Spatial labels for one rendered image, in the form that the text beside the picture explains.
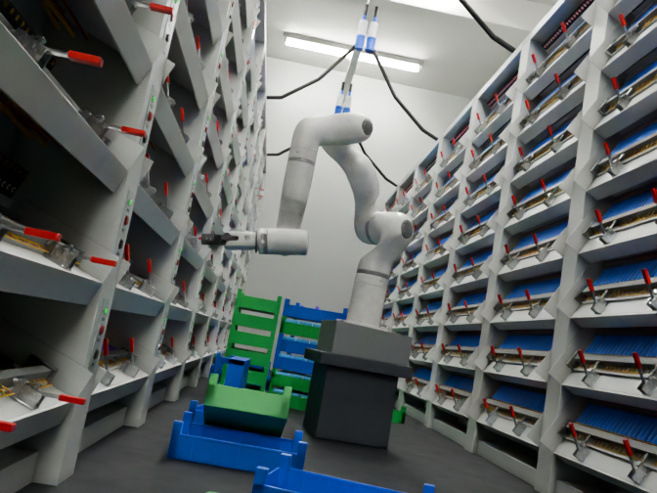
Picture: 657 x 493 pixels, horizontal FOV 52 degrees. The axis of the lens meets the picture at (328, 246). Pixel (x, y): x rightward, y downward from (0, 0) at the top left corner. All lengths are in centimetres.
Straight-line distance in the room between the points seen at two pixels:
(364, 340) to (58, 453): 128
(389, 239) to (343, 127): 42
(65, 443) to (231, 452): 46
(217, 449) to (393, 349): 92
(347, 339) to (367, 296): 18
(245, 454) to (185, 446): 13
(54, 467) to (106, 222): 41
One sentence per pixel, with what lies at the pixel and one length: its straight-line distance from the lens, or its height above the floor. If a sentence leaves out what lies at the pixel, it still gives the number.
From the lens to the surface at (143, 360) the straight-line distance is 190.
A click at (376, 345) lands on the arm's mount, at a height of 33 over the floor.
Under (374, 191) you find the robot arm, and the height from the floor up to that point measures 85.
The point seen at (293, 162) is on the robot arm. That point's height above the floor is 85.
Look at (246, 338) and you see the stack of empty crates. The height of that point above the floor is 27.
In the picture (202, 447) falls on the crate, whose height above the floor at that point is 3.
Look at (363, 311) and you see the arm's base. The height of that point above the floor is 44.
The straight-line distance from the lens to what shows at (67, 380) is 121.
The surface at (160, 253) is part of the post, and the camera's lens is 190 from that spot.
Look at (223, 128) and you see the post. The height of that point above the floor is 106.
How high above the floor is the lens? 30
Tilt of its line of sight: 8 degrees up
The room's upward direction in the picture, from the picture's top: 10 degrees clockwise
